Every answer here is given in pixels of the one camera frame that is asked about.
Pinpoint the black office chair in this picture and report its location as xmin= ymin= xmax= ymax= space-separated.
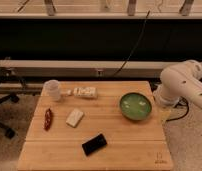
xmin=0 ymin=63 xmax=28 ymax=140

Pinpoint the white sponge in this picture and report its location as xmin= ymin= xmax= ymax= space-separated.
xmin=66 ymin=108 xmax=84 ymax=127

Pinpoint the white lying bottle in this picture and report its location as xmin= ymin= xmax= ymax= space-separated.
xmin=62 ymin=87 xmax=98 ymax=99

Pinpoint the clear plastic cup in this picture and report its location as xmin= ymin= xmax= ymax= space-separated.
xmin=44 ymin=80 xmax=61 ymax=101

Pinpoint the black hanging cable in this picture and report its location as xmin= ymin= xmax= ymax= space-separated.
xmin=112 ymin=9 xmax=151 ymax=77

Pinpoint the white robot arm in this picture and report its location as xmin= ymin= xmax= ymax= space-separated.
xmin=153 ymin=60 xmax=202 ymax=109

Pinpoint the black floor cable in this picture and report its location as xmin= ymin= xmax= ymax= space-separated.
xmin=166 ymin=97 xmax=190 ymax=123

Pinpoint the green bowl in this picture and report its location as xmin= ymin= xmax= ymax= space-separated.
xmin=119 ymin=92 xmax=152 ymax=121

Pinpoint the black eraser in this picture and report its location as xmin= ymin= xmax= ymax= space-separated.
xmin=82 ymin=134 xmax=107 ymax=156

